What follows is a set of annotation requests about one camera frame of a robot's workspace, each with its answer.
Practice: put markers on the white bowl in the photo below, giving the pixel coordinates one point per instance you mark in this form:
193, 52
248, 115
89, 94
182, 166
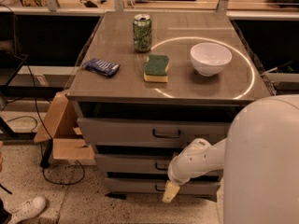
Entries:
208, 59

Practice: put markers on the grey top drawer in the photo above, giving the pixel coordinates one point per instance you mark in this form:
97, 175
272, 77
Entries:
149, 133

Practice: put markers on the green soda can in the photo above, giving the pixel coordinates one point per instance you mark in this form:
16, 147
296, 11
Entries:
142, 32

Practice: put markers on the grey bottom drawer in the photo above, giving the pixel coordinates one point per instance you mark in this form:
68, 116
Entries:
127, 185

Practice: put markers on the white sneaker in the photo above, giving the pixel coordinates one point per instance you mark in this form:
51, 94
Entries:
24, 211

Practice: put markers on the green yellow sponge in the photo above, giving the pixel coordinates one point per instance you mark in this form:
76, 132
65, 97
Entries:
156, 68

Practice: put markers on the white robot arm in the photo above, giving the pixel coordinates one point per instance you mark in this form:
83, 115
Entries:
260, 160

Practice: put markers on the grey drawer cabinet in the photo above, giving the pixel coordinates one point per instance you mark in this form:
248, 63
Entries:
186, 96

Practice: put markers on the grey drawer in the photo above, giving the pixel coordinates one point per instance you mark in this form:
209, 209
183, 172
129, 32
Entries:
130, 165
149, 133
127, 185

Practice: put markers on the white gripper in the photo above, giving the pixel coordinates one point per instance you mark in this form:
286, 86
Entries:
177, 174

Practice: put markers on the cardboard box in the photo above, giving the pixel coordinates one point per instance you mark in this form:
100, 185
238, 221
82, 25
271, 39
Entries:
60, 126

